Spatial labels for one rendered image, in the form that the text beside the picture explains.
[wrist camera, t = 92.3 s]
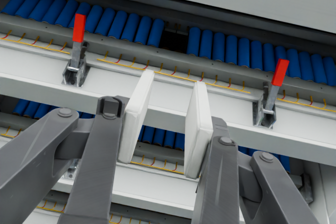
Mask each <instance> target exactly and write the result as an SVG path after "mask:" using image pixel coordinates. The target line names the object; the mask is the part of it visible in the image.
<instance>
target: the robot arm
mask: <svg viewBox="0 0 336 224"><path fill-rule="evenodd" d="M154 76H155V72H154V71H153V70H149V69H146V70H144V71H143V73H142V75H141V78H140V80H139V82H138V84H137V86H136V88H135V90H134V92H133V94H132V96H131V98H129V97H125V96H120V95H116V96H102V97H100V98H99V99H98V101H97V108H96V115H95V118H90V119H85V118H79V113H78V112H77V111H76V110H74V109H71V108H67V107H60V108H55V109H53V110H51V111H50V112H49V113H47V114H46V115H45V116H43V117H42V118H40V119H39V120H38V121H36V122H35V123H34V124H32V125H31V126H30V127H28V128H27V129H25V130H24V131H23V132H21V133H20V134H19V135H17V136H16V137H15V138H13V139H12V140H11V141H9V142H8V143H6V144H5V145H4V146H2V147H1V148H0V224H23V222H24V221H25V220H26V219H27V218H28V216H29V215H30V214H31V213H32V212H33V210H34V209H35V208H36V207H37V206H38V204H39V203H40V202H41V201H42V200H43V198H44V197H45V196H46V195H47V194H48V192H49V191H50V190H51V189H52V188H53V186H54V185H55V184H56V183H57V182H58V180H59V179H60V178H61V177H62V176H63V174H64V173H65V172H66V171H67V170H68V168H69V167H70V166H71V165H72V164H73V162H74V159H81V161H80V164H79V167H78V170H77V173H76V176H75V179H74V182H73V185H72V189H71V192H70V195H69V198H68V201H67V204H66V207H65V210H64V213H63V214H62V213H61V214H60V216H59V219H58V221H57V224H109V214H110V207H111V199H112V192H113V185H114V178H115V170H116V163H122V164H126V165H127V164H128V163H130V162H131V159H132V156H133V153H134V150H135V147H136V144H137V140H138V137H139V134H140V131H141V128H142V125H143V122H144V119H145V115H146V112H147V109H148V105H149V100H150V95H151V90H152V86H153V81H154ZM200 173H201V175H200ZM184 176H185V177H186V178H189V179H193V180H196V179H198V178H199V176H200V179H199V182H198V185H197V188H196V191H195V193H196V198H195V204H194V209H193V215H192V220H191V224H240V210H241V213H242V216H243V218H244V221H245V224H320V223H319V221H318V220H317V218H316V217H315V215H314V214H313V212H312V211H311V209H310V207H309V206H308V204H307V203H306V201H305V200H304V198H303V197H302V195H301V193H300V192H299V190H298V189H297V187H296V186H295V184H294V183H293V181H292V179H291V178H290V176H289V175H288V173H287V172H286V170H285V169H284V167H283V166H282V164H281V162H280V161H279V160H278V159H277V158H276V157H275V156H273V155H272V154H271V153H268V152H264V151H255V152H254V153H253V155H252V157H251V156H249V155H246V154H244V153H242V152H240V151H238V145H237V143H236V142H235V141H234V140H232V139H231V138H230V134H229V130H228V126H227V123H226V122H225V121H224V120H223V119H222V118H219V117H215V116H211V112H210V106H209V100H208V93H207V87H206V84H205V83H204V82H201V81H197V82H195V83H194V87H193V91H192V95H191V98H190V102H189V106H188V109H187V113H186V117H185V143H184Z"/></svg>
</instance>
